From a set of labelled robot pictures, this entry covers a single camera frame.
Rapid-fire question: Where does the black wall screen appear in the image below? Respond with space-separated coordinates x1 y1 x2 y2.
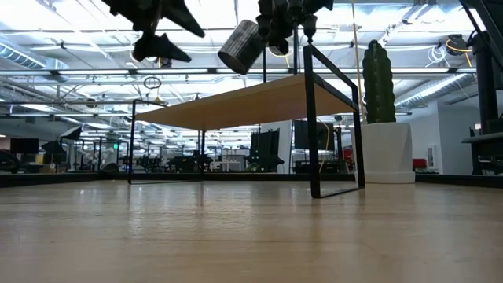
293 119 336 153

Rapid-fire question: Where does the black computer monitor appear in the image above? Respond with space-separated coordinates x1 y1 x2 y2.
9 138 40 156

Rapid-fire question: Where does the black softbox light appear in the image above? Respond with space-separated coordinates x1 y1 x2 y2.
58 125 83 143
41 141 67 156

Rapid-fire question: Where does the silver ventilation duct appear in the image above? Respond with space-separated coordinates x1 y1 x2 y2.
395 73 477 110
0 42 49 71

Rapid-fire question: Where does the wooden shelf black metal frame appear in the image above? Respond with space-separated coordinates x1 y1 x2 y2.
127 44 366 200

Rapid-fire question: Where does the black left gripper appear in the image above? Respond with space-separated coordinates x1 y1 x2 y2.
101 0 206 63

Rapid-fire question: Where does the black table edge rail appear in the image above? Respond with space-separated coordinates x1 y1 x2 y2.
0 171 503 189

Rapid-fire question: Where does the white planter pot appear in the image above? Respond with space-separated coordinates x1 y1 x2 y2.
351 122 417 185

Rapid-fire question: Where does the black equipment rack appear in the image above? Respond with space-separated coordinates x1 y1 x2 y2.
249 129 285 173

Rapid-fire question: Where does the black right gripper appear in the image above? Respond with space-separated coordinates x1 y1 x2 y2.
258 0 335 40

